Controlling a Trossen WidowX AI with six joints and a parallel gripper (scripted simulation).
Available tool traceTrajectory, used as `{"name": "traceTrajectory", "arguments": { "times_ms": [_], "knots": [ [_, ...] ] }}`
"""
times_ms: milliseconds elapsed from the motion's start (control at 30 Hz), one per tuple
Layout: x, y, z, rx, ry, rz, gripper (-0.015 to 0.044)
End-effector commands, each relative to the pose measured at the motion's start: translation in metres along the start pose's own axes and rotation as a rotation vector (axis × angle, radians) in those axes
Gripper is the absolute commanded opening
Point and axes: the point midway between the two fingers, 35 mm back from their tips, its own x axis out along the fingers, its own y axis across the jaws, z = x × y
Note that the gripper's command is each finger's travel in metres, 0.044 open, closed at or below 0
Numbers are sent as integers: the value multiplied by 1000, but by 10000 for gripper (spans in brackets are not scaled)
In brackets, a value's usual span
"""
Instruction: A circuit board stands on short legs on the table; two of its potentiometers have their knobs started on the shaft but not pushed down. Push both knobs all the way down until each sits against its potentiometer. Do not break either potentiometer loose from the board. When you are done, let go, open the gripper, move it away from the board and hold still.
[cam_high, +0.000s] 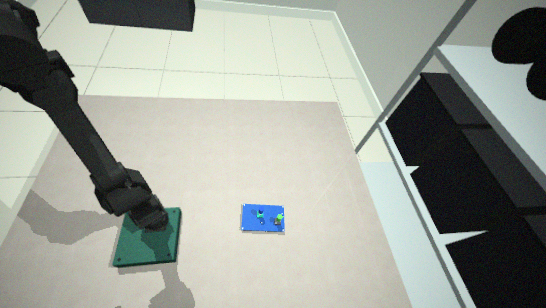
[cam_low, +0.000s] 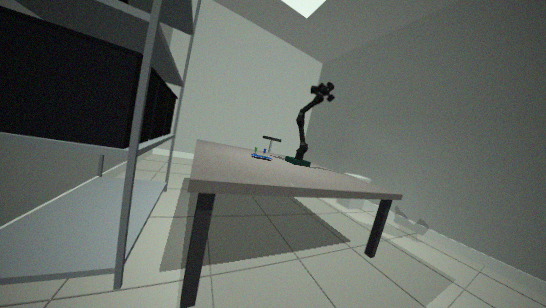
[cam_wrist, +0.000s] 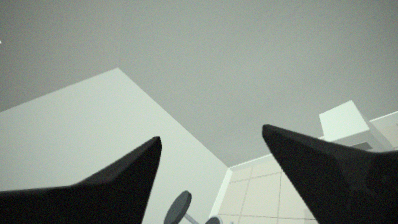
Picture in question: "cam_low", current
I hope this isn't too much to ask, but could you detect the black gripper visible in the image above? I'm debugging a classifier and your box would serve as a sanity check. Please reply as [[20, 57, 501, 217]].
[[318, 83, 334, 102]]

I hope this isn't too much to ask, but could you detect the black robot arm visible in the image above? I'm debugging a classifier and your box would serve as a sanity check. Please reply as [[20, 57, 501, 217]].
[[294, 82, 334, 161]]

